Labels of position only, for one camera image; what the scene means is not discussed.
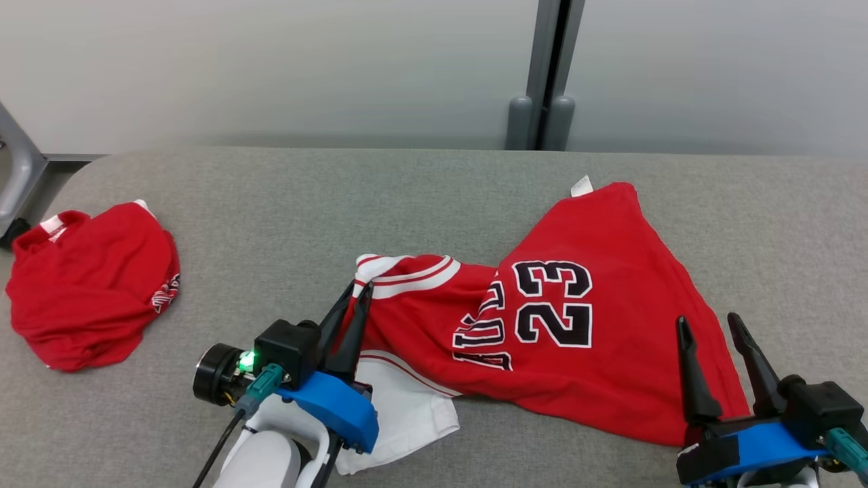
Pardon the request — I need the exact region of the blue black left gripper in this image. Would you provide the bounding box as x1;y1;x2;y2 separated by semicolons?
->
193;281;380;454

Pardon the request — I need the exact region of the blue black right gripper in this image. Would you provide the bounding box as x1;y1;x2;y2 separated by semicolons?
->
675;312;831;486

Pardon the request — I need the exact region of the red basketball jersey number 23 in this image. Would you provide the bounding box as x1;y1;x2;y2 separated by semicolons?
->
336;175;751;476

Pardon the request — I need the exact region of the red shorts white trim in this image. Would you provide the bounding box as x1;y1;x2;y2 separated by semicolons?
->
5;199;182;373

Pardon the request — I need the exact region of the left arm cable teal plug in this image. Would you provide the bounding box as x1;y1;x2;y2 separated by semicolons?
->
193;363;285;488

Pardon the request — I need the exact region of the arm cable teal plug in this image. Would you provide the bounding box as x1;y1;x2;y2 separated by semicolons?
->
193;363;285;488
825;428;868;483

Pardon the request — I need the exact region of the right arm cable teal plug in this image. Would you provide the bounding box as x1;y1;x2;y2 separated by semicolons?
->
825;428;868;483

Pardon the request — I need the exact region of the grey rounded post foot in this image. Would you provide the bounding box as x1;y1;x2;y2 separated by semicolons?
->
506;95;535;151
548;95;576;151

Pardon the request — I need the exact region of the grey partition frame post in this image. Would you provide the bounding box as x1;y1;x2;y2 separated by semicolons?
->
505;0;586;151

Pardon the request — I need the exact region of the grey metal tube frame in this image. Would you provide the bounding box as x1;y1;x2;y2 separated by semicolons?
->
0;102;109;249

